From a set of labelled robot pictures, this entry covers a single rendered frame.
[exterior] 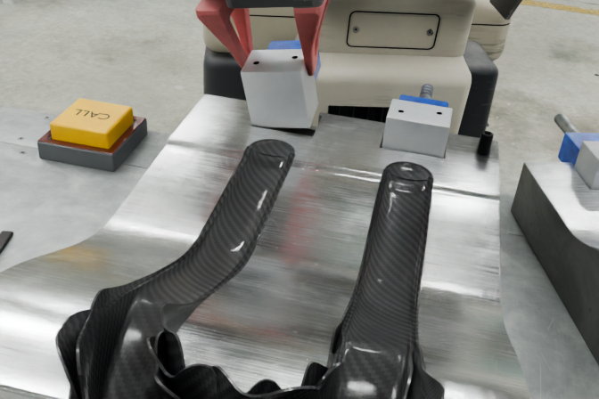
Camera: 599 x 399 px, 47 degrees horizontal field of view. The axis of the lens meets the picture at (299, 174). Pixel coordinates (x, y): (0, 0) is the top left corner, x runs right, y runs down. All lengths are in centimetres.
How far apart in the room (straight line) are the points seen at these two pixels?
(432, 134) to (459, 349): 24
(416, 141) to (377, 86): 39
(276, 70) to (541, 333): 28
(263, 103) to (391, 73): 40
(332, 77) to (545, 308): 46
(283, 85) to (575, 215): 26
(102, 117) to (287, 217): 29
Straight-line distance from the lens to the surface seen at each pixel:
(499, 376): 34
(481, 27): 127
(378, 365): 35
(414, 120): 56
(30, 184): 69
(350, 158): 55
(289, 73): 54
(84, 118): 72
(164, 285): 39
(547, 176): 65
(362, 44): 96
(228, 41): 55
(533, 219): 64
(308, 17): 51
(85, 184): 68
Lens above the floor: 117
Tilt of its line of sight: 32 degrees down
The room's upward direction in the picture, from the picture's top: 4 degrees clockwise
